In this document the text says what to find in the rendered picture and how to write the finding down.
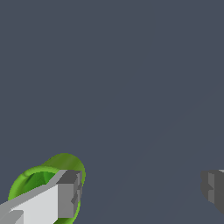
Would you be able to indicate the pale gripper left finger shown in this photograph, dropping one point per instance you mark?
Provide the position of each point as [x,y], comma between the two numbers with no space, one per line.
[43,201]

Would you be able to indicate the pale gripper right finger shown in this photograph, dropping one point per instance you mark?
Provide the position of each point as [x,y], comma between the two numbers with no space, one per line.
[215,186]

